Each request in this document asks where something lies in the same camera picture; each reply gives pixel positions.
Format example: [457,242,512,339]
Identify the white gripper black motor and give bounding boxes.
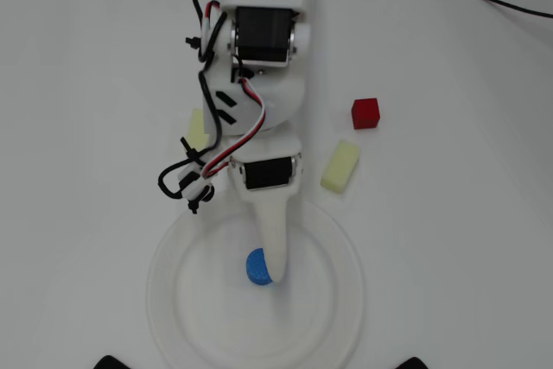
[224,136,304,287]

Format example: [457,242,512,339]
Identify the blue cylinder block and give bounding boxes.
[245,247,276,288]

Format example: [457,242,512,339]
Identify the pale yellow rectangular block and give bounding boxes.
[320,139,361,195]
[186,108,213,151]

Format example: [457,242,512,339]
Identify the red cube block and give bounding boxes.
[350,98,382,130]

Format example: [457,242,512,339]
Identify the white round plate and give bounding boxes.
[144,200,366,369]

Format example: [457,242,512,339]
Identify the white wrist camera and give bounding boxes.
[176,164,216,215]

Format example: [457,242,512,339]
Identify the red white black servo wire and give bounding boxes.
[201,0,270,182]

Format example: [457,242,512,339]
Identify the black camera cable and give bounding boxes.
[156,0,229,201]

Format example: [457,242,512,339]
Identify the black camera stand foot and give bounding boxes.
[394,356,431,369]
[93,354,131,369]

